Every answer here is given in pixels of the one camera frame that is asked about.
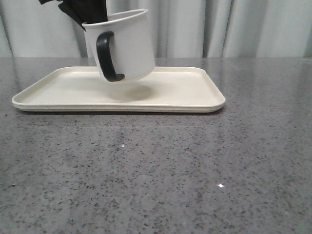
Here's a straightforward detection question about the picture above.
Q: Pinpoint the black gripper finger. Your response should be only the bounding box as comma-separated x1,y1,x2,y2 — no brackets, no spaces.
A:
38,0,86,32
69,0,108,24

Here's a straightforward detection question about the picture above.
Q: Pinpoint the white smiley mug black handle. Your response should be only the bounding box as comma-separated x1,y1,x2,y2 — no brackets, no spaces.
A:
82,9,155,82

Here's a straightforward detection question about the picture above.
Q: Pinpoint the grey pleated curtain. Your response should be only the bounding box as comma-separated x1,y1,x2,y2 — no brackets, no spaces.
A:
0,0,312,58

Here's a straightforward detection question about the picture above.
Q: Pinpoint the cream rectangular plastic tray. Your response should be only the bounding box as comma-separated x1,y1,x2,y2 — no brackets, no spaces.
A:
12,66,225,113

